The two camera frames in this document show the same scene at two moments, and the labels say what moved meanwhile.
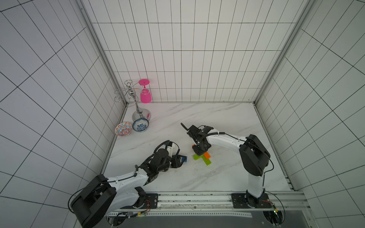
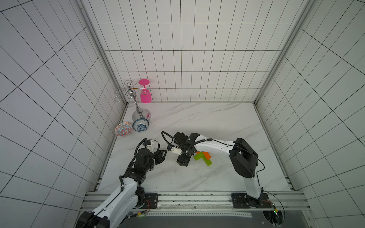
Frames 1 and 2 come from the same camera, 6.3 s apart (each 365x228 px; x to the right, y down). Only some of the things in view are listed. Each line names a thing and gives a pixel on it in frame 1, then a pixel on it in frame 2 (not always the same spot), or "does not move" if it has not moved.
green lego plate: (196, 157) does not move
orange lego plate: (206, 155) does not move
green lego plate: (207, 161) does not move
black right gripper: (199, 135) -> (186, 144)
